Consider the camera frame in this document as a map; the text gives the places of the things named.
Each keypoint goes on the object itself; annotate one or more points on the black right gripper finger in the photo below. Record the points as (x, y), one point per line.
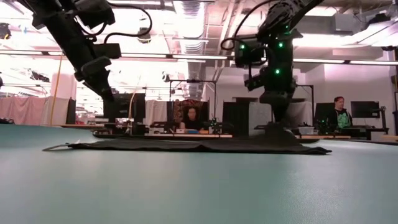
(279, 113)

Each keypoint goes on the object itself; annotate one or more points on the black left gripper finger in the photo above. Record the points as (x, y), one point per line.
(101, 84)

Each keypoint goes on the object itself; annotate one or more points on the black towel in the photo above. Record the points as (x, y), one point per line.
(186, 145)

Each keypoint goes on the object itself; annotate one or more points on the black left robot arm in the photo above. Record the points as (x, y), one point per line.
(65, 34)

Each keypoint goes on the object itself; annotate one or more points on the grey partition panel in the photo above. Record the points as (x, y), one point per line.
(258, 118)

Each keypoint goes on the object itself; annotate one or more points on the white plastic bin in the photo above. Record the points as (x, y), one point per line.
(306, 130)

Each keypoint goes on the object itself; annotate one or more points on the black monitor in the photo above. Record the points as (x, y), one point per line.
(365, 109)
(323, 112)
(124, 109)

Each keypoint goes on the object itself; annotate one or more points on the black partition panel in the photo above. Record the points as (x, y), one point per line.
(236, 119)

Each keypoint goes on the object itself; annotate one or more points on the person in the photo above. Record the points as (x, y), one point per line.
(340, 118)
(192, 119)

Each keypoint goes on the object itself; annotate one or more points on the long ceiling light bar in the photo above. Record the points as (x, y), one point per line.
(174, 56)
(342, 61)

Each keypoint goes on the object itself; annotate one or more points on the pink curtain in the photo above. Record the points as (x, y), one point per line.
(31, 109)

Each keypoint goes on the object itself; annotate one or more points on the grey ceiling air unit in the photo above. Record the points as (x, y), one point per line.
(329, 24)

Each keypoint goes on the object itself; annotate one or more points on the black ceiling device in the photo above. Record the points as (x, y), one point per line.
(4, 31)

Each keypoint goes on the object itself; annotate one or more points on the green table mat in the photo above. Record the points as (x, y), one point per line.
(199, 193)

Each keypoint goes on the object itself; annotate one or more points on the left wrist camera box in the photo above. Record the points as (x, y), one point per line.
(107, 50)

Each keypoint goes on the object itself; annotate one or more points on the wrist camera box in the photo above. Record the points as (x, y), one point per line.
(248, 53)
(107, 50)

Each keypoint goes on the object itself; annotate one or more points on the black metal stand frame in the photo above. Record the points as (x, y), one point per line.
(192, 81)
(311, 102)

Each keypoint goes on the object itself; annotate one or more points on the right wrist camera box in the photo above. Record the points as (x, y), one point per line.
(248, 53)

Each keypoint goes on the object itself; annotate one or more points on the black dome camera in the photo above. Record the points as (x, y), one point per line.
(144, 35)

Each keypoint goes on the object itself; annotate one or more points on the silver ventilation duct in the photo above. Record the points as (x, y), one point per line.
(191, 28)

